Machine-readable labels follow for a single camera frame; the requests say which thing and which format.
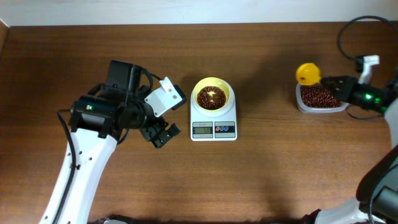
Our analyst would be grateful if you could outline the yellow plastic bowl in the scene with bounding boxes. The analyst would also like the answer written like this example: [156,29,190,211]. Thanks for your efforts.
[193,77,233,112]

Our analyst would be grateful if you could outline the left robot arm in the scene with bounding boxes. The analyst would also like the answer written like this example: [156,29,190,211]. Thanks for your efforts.
[40,60,187,223]

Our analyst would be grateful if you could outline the left black cable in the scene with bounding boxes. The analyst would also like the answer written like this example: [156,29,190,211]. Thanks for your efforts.
[51,108,78,224]

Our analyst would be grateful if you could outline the white digital kitchen scale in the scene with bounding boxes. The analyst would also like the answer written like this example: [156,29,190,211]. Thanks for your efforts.
[190,84,238,141]

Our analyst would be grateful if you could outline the clear plastic container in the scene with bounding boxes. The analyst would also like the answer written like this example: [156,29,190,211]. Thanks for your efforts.
[295,83,349,114]

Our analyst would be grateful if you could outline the yellow measuring scoop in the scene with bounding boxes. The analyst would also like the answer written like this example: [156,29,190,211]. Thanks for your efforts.
[295,63,322,86]

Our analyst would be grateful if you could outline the red beans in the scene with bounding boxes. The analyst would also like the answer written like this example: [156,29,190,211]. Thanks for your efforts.
[300,85,341,108]

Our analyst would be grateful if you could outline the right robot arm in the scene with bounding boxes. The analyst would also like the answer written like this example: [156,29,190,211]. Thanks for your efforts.
[300,76,397,224]

